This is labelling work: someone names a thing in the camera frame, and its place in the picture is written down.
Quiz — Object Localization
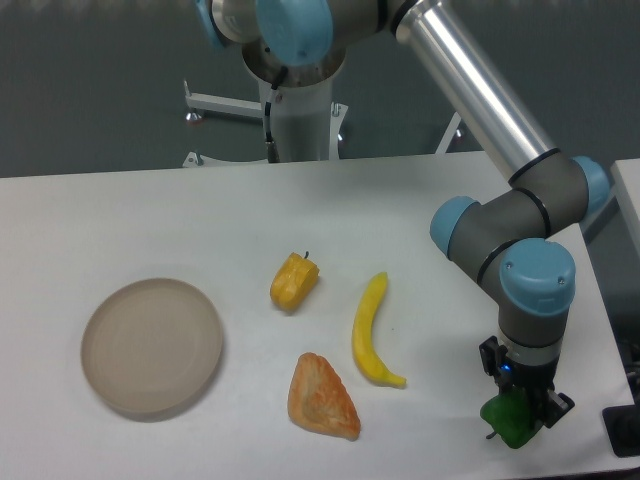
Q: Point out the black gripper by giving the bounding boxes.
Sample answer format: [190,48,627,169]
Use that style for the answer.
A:
[479,335,574,429]

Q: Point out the green toy pepper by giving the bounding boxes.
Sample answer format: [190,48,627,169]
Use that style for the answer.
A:
[480,388,542,449]

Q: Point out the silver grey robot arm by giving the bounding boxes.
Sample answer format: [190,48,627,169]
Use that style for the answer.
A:
[195,1,609,428]

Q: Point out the yellow toy pepper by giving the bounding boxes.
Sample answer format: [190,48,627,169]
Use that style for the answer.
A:
[270,252,320,313]

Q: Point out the black device at right edge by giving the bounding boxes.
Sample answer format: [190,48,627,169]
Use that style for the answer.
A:
[602,405,639,458]

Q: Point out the yellow toy banana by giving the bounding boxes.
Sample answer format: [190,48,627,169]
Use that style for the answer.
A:
[351,272,407,389]

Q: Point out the orange toy pastry triangle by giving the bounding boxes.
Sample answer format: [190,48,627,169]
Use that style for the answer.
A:
[287,352,361,441]

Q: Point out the beige round plate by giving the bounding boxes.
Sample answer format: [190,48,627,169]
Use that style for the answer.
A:
[80,278,224,419]

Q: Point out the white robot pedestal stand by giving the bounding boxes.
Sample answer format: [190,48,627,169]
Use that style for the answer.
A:
[184,37,468,163]

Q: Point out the black cable on pedestal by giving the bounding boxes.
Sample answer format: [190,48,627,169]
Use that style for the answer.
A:
[263,64,290,164]

